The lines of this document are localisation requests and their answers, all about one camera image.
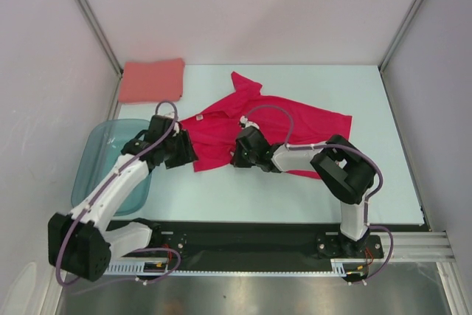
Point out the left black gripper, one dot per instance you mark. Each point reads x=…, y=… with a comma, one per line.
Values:
x=189, y=155

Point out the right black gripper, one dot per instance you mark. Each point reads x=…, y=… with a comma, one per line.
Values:
x=237, y=160

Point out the red t shirt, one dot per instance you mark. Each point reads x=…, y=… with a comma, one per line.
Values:
x=213, y=131

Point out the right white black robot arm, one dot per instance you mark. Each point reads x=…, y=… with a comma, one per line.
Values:
x=351, y=177

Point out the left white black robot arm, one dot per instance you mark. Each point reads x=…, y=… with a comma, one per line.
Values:
x=79, y=242

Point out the folded salmon pink t shirt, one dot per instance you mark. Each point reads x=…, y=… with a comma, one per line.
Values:
x=152, y=82

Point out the teal transparent plastic bin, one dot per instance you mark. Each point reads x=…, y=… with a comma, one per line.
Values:
x=101, y=152

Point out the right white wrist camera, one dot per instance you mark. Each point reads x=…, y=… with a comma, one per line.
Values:
x=245, y=122

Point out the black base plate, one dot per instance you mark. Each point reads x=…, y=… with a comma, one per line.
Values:
x=254, y=246

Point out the white slotted cable duct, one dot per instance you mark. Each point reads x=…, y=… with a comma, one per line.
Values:
x=148, y=270

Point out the left aluminium frame post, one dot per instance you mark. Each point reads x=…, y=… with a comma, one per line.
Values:
x=99, y=34

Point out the aluminium frame post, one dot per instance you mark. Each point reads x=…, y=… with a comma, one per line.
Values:
x=99, y=34
x=406, y=22

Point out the right aluminium frame post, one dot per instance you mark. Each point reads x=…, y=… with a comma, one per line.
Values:
x=406, y=22

